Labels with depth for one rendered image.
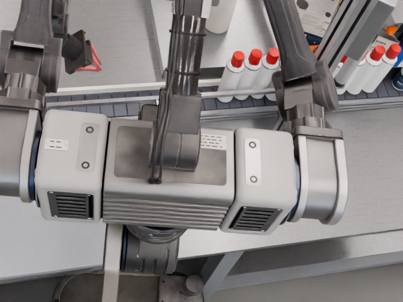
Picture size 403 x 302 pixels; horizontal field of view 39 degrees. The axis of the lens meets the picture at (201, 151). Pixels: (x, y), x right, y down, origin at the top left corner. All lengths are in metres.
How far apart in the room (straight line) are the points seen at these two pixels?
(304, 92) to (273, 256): 1.29
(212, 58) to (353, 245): 1.02
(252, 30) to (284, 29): 0.87
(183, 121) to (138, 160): 0.10
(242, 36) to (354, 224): 0.69
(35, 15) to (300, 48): 0.46
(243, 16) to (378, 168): 0.66
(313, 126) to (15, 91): 0.50
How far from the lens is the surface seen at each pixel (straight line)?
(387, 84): 1.95
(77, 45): 1.42
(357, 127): 1.87
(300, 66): 1.05
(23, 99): 0.93
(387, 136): 1.90
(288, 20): 1.04
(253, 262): 2.23
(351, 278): 2.60
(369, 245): 2.42
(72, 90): 1.65
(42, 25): 1.02
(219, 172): 0.86
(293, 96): 1.05
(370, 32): 1.32
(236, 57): 1.55
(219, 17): 1.80
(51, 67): 1.02
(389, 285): 2.67
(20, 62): 1.01
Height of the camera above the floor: 2.29
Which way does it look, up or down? 61 degrees down
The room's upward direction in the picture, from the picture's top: 20 degrees clockwise
